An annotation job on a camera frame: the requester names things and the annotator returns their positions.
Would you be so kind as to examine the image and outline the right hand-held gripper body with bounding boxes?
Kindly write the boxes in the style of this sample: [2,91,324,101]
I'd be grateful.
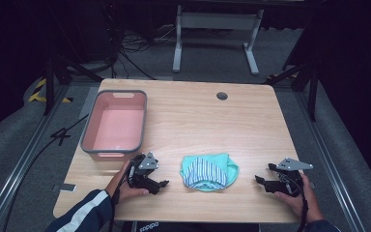
[265,157,314,198]

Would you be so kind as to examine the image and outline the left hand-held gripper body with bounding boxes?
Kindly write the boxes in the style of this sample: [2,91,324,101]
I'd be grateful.
[127,152,160,191]

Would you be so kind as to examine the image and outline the teal striped cloth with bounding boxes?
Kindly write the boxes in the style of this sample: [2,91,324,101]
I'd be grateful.
[179,153,241,193]

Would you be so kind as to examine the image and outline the pink basin with grey rim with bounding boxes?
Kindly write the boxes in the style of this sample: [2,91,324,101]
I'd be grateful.
[80,89,148,161]

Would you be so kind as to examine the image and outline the person's right hand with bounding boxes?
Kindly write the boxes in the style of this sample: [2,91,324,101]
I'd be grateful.
[273,173,326,225]

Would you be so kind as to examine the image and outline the person's left hand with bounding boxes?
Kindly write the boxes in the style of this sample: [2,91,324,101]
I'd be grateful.
[104,159,150,205]

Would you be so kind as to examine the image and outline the person's black clothing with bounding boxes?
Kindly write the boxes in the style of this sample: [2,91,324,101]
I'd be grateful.
[121,220,263,232]

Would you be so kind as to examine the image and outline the black metal stand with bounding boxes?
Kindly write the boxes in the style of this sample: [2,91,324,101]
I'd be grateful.
[263,59,321,123]
[43,52,104,116]

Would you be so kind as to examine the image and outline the black tape cross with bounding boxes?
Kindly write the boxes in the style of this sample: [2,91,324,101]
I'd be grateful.
[50,127,72,147]

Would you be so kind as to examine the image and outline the yellow black hazard tape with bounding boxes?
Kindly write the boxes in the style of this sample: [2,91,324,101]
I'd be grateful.
[27,77,74,104]

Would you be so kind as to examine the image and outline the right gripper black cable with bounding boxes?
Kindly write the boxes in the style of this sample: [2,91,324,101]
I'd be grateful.
[294,173,309,232]

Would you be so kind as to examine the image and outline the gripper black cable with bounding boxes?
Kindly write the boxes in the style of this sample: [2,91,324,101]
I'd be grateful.
[107,160,137,232]
[294,173,309,232]

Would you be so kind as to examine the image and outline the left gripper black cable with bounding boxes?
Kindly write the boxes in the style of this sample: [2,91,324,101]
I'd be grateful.
[107,160,137,232]

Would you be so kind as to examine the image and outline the aluminium floor rail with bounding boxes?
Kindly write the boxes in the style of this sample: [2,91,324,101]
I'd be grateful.
[0,84,71,232]
[293,90,367,232]

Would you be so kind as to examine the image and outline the black floor cable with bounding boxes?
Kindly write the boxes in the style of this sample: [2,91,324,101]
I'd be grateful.
[1,113,90,232]

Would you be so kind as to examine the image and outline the bundle of black cables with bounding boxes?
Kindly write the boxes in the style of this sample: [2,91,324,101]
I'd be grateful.
[107,22,183,81]

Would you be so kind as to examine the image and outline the white metal table frame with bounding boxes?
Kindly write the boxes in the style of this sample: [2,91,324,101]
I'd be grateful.
[172,4,266,76]

